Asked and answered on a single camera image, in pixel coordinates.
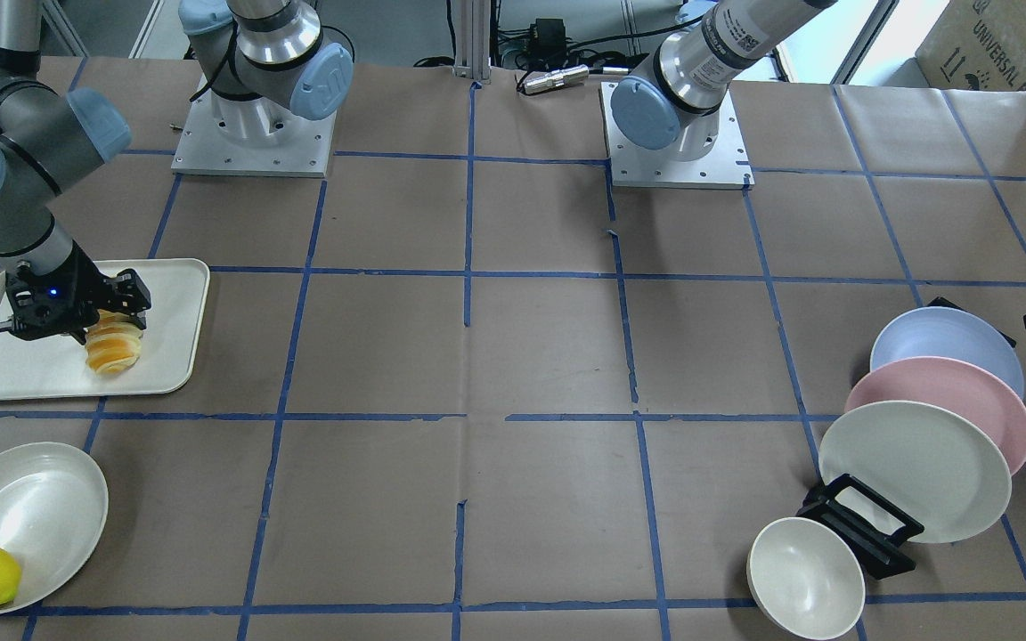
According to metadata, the silver cylinder connector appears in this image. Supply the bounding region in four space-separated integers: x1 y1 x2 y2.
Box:
517 64 590 96

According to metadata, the white plate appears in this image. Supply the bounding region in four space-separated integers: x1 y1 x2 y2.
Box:
818 401 1013 544

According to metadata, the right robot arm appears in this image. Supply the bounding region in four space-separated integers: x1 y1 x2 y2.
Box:
0 1 354 344

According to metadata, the pink plate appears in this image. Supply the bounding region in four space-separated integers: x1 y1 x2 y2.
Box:
844 356 1026 475

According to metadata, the aluminium frame post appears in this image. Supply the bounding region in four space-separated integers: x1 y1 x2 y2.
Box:
451 0 498 85

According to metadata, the blue plate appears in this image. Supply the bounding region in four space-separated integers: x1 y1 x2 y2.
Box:
868 307 1026 398

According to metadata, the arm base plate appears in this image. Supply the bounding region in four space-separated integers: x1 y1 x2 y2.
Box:
171 91 338 178
601 82 756 190

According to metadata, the cardboard box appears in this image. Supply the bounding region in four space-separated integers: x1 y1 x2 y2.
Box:
916 1 1026 91

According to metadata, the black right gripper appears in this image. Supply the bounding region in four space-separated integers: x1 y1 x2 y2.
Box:
5 245 153 344

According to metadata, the orange striped bread roll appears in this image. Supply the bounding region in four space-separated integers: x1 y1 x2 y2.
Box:
85 310 143 375

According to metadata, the white shallow dish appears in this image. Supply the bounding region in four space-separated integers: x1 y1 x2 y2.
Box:
0 442 110 615

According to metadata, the black plate rack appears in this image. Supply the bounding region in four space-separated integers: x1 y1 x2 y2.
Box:
801 297 966 579

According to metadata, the cream bowl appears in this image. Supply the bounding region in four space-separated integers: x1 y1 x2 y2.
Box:
745 516 866 640

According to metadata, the white rectangular tray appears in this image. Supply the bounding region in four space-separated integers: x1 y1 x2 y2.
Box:
0 258 211 403

